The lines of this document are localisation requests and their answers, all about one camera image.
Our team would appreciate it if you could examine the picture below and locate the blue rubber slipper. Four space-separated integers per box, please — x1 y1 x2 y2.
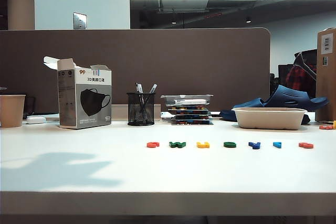
263 84 330 112
219 98 266 122

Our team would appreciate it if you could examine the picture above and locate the brown paper cup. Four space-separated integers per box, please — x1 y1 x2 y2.
0 94 27 129

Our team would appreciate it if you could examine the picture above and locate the red plaid garment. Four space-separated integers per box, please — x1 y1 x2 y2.
285 63 317 98

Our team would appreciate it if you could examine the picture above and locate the black monitor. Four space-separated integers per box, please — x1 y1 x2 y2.
269 63 295 96

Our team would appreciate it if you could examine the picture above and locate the grey capped pen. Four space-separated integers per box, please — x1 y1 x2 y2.
135 82 144 112
138 83 146 112
141 83 159 113

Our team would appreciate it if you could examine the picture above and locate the black office chair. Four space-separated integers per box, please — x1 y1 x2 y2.
293 48 318 80

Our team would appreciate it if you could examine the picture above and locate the black mesh pen holder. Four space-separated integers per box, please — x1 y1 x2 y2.
127 92 156 126

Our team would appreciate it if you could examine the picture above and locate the brown cardboard box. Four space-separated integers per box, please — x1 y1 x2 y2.
315 27 336 123

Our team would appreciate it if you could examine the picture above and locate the brown desk partition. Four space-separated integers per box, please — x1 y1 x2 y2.
0 27 272 114

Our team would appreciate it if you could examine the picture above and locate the letter magnet blister pack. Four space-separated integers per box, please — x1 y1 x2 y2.
167 106 209 112
171 119 212 125
170 114 212 121
171 110 212 116

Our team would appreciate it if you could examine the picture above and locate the metal wall plate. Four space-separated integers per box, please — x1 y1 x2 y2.
72 12 88 30

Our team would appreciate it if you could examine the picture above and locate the white earbuds case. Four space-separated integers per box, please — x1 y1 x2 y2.
26 115 47 125

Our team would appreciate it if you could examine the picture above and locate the grey face mask box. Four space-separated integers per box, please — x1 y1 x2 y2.
43 56 112 130

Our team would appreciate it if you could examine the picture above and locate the beige pulp food tray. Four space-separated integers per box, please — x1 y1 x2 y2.
232 106 308 131

